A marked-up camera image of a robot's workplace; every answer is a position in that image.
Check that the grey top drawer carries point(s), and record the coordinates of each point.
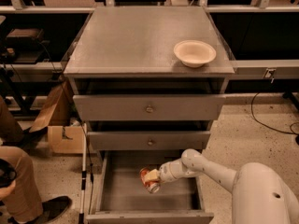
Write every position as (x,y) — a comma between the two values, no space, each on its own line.
(148,107)

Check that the black device in hand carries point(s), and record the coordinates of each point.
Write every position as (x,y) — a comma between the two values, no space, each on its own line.
(7,174)

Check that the black shoe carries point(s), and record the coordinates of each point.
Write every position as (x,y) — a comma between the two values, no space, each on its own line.
(52,209)

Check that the grey middle drawer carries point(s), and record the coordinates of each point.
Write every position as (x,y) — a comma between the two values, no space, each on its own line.
(149,140)

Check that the red coke can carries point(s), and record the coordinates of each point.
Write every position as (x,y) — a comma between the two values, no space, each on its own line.
(151,187)

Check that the white black pole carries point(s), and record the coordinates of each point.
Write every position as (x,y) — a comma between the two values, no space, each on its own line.
(83,175)

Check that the black equipment on shelf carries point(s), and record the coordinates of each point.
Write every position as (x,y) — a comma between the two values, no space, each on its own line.
(23,46)

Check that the white paper bowl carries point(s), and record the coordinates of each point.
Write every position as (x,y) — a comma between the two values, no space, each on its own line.
(194,54)

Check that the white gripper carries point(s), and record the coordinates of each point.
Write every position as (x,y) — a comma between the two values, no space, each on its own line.
(165,173)

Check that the person leg tan trousers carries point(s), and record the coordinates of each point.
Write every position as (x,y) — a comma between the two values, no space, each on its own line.
(24,203)

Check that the grey open bottom drawer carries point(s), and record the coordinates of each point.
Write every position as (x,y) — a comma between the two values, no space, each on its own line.
(122,198)

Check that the open cardboard box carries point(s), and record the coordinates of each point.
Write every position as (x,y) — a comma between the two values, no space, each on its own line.
(55,117)

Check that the grey drawer cabinet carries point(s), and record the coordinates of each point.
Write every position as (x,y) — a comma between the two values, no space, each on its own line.
(130,50)

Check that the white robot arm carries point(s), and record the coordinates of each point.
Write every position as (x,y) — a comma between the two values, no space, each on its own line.
(259,194)

